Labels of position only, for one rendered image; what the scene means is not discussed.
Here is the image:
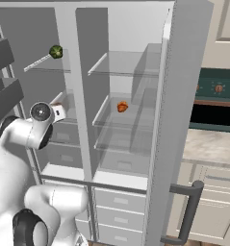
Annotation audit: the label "grey fridge with freezer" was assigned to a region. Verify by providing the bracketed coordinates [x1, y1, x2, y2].
[0, 0, 217, 246]

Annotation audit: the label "glass freezer shelf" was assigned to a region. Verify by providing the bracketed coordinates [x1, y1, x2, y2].
[23, 47, 72, 74]

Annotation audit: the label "green round vegetable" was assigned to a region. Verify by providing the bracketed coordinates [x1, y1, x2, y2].
[48, 44, 64, 61]

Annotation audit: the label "glass fridge shelf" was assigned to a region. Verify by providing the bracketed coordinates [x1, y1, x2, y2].
[87, 42, 163, 78]
[91, 92, 159, 130]
[93, 127, 157, 154]

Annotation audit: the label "beige wall cupboard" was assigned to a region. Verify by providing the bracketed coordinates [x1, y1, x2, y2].
[201, 0, 230, 70]

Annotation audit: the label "grey fridge crisper drawer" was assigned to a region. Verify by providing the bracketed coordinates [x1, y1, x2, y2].
[98, 149, 152, 177]

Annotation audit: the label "beige base cupboards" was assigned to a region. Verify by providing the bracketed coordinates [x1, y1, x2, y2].
[166, 159, 230, 246]

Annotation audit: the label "teal oven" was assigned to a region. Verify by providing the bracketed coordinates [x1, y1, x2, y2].
[189, 67, 230, 135]

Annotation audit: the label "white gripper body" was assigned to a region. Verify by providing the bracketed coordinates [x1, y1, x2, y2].
[49, 90, 69, 109]

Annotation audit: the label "grey fridge door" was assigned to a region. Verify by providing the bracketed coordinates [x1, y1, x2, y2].
[144, 0, 216, 246]

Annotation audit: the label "dark grey door handle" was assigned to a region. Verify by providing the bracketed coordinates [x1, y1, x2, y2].
[160, 180, 205, 246]

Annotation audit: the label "grey freezer drawer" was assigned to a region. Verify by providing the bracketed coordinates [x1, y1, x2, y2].
[50, 120, 81, 146]
[46, 143, 85, 170]

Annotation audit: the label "dark grey door bin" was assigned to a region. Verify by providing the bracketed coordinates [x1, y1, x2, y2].
[0, 37, 15, 77]
[0, 78, 26, 123]

